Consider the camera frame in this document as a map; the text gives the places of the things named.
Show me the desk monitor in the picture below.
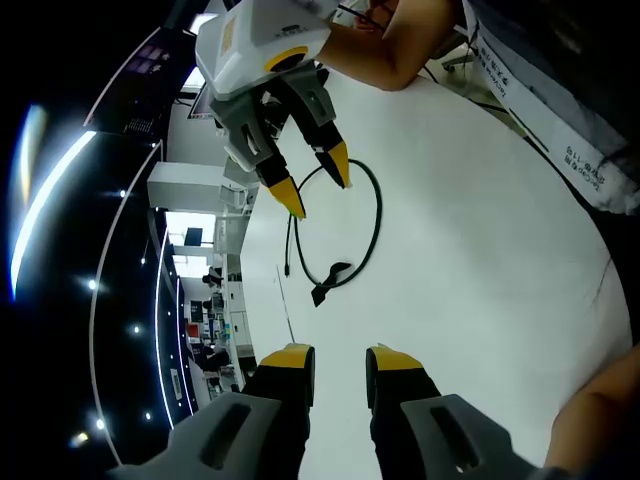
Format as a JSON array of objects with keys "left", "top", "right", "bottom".
[{"left": 187, "top": 82, "right": 215, "bottom": 122}]

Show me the white desk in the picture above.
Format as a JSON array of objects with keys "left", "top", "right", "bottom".
[{"left": 239, "top": 64, "right": 634, "bottom": 480}]

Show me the black Velcro strap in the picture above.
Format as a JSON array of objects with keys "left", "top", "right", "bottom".
[{"left": 310, "top": 261, "right": 354, "bottom": 308}]

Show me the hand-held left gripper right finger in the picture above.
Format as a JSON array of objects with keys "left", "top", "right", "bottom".
[{"left": 364, "top": 342, "right": 546, "bottom": 480}]

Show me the large dark hanging screen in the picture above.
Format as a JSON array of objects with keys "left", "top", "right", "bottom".
[{"left": 83, "top": 27, "right": 201, "bottom": 137}]

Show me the long linear ceiling light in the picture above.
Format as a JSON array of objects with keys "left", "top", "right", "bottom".
[{"left": 10, "top": 130, "right": 97, "bottom": 302}]

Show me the white printed strap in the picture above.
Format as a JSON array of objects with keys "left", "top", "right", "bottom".
[{"left": 462, "top": 9, "right": 629, "bottom": 199}]

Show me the person's dark clothing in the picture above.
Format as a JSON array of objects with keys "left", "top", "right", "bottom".
[{"left": 464, "top": 0, "right": 640, "bottom": 217}]

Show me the black charging cable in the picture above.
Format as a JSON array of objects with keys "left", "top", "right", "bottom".
[{"left": 283, "top": 158, "right": 384, "bottom": 290}]

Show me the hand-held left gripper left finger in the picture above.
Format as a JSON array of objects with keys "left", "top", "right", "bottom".
[{"left": 107, "top": 342, "right": 317, "bottom": 480}]

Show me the white square pillar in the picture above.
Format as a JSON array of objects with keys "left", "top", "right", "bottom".
[{"left": 147, "top": 162, "right": 261, "bottom": 212}]

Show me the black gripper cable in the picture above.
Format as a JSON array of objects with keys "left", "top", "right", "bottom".
[{"left": 337, "top": 2, "right": 390, "bottom": 33}]

